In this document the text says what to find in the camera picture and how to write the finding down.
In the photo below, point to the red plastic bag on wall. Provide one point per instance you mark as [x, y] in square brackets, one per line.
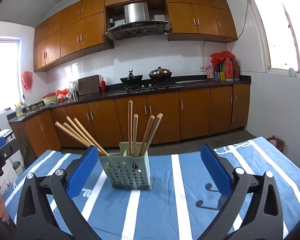
[27, 80]

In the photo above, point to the red bottles and boxes group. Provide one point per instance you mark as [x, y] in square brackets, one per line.
[223, 67]

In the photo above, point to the yellow detergent bottle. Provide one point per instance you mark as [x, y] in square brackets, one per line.
[19, 110]

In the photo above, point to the brown upper kitchen cabinets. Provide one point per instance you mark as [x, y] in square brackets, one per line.
[89, 26]

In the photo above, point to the right window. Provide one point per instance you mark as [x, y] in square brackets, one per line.
[279, 26]

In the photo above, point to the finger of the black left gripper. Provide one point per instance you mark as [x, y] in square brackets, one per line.
[7, 149]

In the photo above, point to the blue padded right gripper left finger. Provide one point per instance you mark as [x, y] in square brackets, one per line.
[79, 171]

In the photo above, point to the chopstick in holder leaning left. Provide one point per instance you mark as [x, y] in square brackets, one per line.
[71, 134]

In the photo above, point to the black wok left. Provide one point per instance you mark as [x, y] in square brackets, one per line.
[132, 80]

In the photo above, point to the green bowl on counter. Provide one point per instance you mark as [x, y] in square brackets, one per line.
[49, 99]

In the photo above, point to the blue white striped tablecloth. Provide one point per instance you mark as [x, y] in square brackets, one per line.
[183, 203]

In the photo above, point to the window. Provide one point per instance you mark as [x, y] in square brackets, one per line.
[279, 26]
[9, 74]

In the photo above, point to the black wok with lid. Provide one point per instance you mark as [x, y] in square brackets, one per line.
[160, 75]

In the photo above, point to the bamboo chopstick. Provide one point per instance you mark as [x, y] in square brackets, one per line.
[154, 127]
[88, 137]
[76, 130]
[146, 134]

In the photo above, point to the green perforated utensil holder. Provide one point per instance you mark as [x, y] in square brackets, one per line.
[125, 171]

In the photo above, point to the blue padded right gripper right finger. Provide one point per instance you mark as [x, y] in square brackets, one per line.
[219, 169]

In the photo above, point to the upright chopstick in holder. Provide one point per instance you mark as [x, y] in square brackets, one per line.
[135, 131]
[130, 125]

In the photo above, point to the steel range hood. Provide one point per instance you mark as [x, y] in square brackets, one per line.
[137, 19]

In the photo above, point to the dark wooden cutting board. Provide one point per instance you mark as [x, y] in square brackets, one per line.
[89, 85]

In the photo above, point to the left window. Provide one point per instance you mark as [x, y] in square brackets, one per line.
[9, 74]

